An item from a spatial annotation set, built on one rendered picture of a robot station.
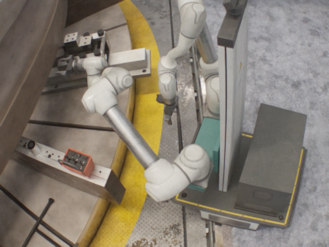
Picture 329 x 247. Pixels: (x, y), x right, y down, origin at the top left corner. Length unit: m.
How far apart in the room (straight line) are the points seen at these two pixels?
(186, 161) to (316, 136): 1.63
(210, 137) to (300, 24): 2.41
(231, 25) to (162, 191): 0.96
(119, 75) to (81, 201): 1.14
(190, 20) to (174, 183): 0.83
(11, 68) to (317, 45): 3.22
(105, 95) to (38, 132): 1.37
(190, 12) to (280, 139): 0.93
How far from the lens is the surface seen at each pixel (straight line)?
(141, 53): 3.03
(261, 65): 3.49
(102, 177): 2.17
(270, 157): 1.96
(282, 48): 3.72
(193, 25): 1.65
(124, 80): 1.84
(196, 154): 1.78
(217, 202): 2.38
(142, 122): 3.12
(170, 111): 2.16
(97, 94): 1.83
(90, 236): 2.75
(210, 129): 2.16
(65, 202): 2.64
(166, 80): 1.99
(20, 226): 2.80
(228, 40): 1.16
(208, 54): 2.05
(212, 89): 2.02
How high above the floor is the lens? 2.58
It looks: 56 degrees down
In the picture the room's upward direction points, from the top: 13 degrees counter-clockwise
